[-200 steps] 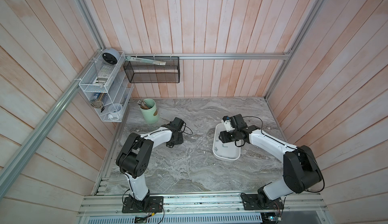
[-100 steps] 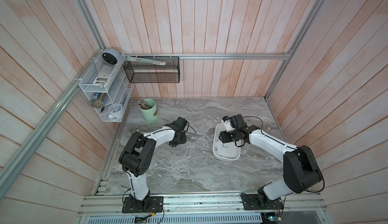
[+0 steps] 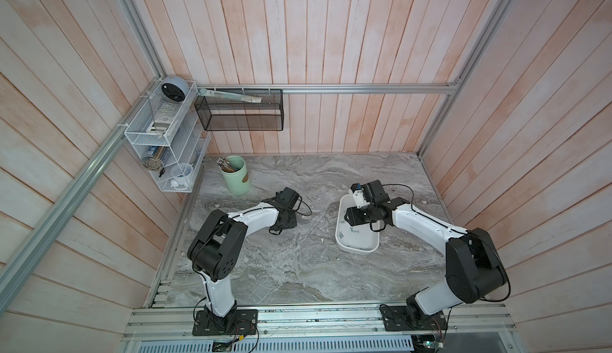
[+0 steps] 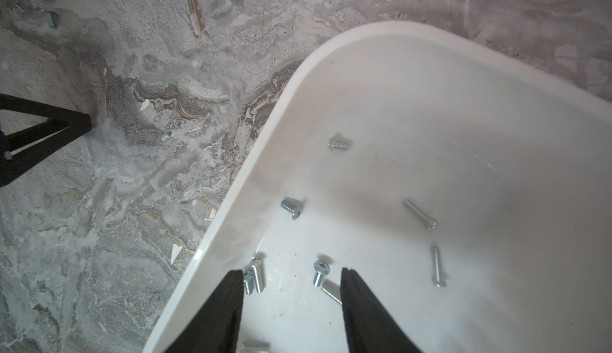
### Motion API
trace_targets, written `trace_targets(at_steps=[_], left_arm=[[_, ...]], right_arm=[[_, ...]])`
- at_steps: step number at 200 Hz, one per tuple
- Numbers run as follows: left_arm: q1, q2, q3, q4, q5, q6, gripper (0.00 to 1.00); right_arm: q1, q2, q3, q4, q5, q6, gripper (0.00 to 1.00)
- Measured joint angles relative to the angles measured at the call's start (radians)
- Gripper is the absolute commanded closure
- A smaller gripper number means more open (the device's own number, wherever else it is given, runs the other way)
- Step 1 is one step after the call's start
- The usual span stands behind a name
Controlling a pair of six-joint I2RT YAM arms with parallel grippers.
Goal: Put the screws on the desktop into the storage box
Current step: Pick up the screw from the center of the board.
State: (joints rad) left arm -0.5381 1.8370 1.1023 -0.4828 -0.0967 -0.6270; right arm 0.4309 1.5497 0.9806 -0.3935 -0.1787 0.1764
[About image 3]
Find white wire shelf rack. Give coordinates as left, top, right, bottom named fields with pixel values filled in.
left=124, top=79, right=210, bottom=193

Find white mug on shelf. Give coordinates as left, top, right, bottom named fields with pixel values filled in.
left=170, top=163, right=194, bottom=190

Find white rectangular storage tray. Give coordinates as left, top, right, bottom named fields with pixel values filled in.
left=335, top=194, right=380, bottom=254

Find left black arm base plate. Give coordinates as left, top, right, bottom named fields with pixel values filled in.
left=192, top=308, right=258, bottom=336

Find black wire mesh basket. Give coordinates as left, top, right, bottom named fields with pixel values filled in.
left=194, top=88, right=285, bottom=132

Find green cup with utensils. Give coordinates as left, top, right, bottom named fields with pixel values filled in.
left=217, top=155, right=252, bottom=196

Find round grey alarm clock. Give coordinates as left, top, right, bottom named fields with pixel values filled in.
left=161, top=76, right=190, bottom=102

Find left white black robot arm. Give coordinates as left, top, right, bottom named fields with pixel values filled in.
left=187, top=187, right=303, bottom=318

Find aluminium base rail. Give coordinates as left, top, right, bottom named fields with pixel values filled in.
left=118, top=302, right=527, bottom=352

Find horizontal aluminium wall rail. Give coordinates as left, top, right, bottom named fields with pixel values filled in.
left=197, top=83, right=458, bottom=94

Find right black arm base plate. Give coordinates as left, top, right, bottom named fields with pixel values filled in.
left=379, top=305, right=447, bottom=332

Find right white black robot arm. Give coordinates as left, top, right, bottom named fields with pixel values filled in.
left=341, top=180, right=509, bottom=324

